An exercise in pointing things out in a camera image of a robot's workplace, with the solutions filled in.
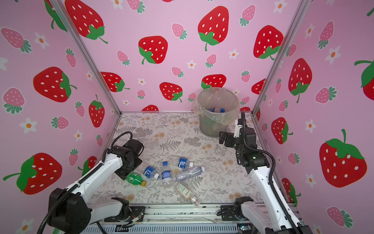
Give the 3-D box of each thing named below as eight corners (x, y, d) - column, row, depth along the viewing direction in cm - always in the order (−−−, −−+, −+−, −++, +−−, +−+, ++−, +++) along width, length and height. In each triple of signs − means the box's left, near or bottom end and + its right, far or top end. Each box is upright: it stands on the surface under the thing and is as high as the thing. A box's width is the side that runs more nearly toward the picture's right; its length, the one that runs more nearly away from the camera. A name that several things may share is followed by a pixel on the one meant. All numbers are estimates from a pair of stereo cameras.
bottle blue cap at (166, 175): (161, 187, 85) (159, 184, 80) (164, 163, 94) (162, 159, 90) (171, 187, 85) (169, 184, 80) (173, 163, 94) (172, 159, 90)
